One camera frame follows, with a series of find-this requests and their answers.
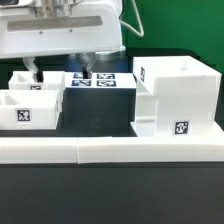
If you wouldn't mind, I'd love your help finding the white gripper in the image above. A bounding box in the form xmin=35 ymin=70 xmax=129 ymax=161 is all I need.
xmin=0 ymin=0 xmax=123 ymax=83

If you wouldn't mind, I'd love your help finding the white drawer tray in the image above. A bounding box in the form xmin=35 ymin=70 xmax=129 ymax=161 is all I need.
xmin=0 ymin=90 xmax=61 ymax=130
xmin=8 ymin=71 xmax=65 ymax=90

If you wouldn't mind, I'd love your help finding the white front drawer tray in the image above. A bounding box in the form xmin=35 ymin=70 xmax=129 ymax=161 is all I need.
xmin=0 ymin=90 xmax=61 ymax=130

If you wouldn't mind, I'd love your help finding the white foam border front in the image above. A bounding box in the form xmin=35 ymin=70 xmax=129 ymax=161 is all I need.
xmin=0 ymin=136 xmax=224 ymax=164

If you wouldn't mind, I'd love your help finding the white rear drawer tray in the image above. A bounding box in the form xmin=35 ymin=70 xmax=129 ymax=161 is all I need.
xmin=8 ymin=71 xmax=65 ymax=90

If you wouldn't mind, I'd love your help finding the white camera cable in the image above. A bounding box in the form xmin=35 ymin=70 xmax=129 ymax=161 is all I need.
xmin=119 ymin=0 xmax=146 ymax=38

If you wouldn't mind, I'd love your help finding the white drawer cabinet box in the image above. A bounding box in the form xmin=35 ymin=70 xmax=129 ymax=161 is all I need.
xmin=131 ymin=56 xmax=221 ymax=137

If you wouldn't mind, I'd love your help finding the white marker tag plate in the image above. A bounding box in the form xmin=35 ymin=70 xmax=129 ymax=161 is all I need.
xmin=65 ymin=72 xmax=136 ymax=89

